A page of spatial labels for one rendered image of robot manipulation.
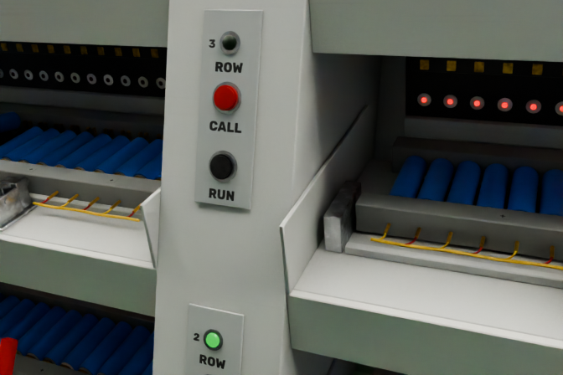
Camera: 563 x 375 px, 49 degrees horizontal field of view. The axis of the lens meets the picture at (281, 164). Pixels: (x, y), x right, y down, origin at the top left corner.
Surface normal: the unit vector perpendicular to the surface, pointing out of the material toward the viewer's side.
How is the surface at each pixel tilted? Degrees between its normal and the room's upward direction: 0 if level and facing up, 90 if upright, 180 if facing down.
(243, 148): 90
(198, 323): 90
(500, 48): 113
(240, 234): 90
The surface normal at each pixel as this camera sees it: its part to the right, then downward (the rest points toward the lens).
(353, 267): -0.08, -0.89
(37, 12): -0.38, 0.45
